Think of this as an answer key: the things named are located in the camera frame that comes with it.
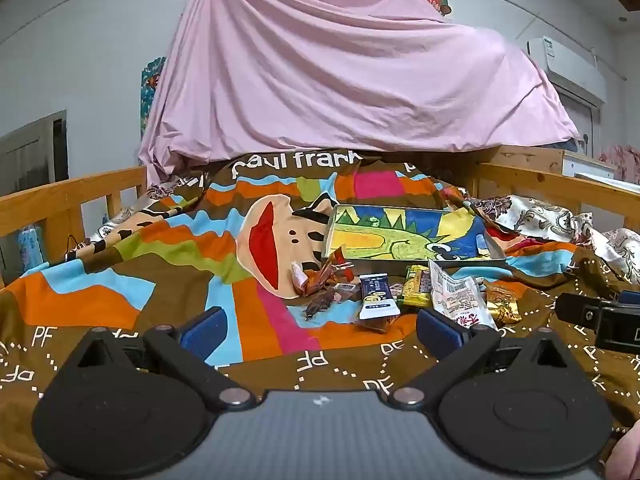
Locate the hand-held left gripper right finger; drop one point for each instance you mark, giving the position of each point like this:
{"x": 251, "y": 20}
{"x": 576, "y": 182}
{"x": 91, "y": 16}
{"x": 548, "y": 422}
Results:
{"x": 440, "y": 331}

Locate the floral patterned quilt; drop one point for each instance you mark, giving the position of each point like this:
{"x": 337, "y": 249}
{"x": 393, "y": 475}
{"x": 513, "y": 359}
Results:
{"x": 545, "y": 220}

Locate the small clear snack packet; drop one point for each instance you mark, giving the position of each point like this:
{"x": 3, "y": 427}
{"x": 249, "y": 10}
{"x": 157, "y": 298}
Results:
{"x": 345, "y": 292}

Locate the dinosaur print tin tray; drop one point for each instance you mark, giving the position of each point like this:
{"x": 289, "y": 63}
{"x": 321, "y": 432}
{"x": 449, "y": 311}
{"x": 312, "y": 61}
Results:
{"x": 390, "y": 235}

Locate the white green snack packet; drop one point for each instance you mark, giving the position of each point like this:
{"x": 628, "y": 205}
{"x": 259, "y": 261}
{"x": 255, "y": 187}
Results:
{"x": 452, "y": 295}

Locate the teal floral cloth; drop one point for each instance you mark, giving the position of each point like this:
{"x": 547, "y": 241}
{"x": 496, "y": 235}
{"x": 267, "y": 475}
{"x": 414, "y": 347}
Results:
{"x": 150, "y": 90}

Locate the yellow green snack packet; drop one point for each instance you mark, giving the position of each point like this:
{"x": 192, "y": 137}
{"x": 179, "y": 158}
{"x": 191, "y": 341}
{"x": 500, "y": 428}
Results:
{"x": 417, "y": 287}

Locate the colourful printed blanket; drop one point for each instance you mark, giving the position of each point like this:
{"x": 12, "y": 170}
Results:
{"x": 150, "y": 280}

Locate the white air conditioner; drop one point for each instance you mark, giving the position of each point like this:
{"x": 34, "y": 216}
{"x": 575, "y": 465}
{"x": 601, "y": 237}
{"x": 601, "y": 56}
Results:
{"x": 565, "y": 62}

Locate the pink sheet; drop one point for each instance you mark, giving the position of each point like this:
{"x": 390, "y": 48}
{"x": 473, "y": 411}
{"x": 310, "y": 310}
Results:
{"x": 325, "y": 70}

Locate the red topped orange packet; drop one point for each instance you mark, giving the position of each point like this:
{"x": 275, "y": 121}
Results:
{"x": 340, "y": 262}

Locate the grey door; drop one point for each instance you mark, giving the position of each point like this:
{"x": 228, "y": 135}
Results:
{"x": 30, "y": 160}

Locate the golden brown snack packet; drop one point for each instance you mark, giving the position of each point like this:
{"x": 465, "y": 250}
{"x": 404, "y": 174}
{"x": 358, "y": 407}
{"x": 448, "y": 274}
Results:
{"x": 502, "y": 307}

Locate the wooden bed rail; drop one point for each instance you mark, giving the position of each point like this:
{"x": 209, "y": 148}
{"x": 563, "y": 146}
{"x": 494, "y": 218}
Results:
{"x": 50, "y": 200}

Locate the blue white sachet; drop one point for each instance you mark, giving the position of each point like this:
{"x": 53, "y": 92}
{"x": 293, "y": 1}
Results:
{"x": 377, "y": 295}

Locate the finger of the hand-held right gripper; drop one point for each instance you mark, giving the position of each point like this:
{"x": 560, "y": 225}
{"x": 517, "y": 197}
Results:
{"x": 577, "y": 310}
{"x": 631, "y": 297}

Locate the orange snack packet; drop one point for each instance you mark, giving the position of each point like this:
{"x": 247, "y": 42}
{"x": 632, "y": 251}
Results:
{"x": 320, "y": 277}

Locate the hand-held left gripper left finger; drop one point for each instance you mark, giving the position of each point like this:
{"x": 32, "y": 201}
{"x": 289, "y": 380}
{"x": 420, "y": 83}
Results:
{"x": 205, "y": 331}

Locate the blue tissue pack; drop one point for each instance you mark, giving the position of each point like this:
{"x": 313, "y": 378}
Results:
{"x": 30, "y": 245}

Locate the dark brown snack packet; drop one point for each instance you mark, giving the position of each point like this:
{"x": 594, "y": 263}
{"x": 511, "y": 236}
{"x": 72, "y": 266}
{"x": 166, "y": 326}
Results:
{"x": 322, "y": 306}

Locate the red floral cloth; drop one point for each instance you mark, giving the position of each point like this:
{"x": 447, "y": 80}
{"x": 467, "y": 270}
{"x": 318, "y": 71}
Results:
{"x": 435, "y": 0}

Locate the pale green white packet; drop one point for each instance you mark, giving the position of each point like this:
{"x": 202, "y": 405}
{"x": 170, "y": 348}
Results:
{"x": 300, "y": 280}

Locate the pink floral cloth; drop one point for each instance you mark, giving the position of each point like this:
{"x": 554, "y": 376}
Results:
{"x": 620, "y": 162}

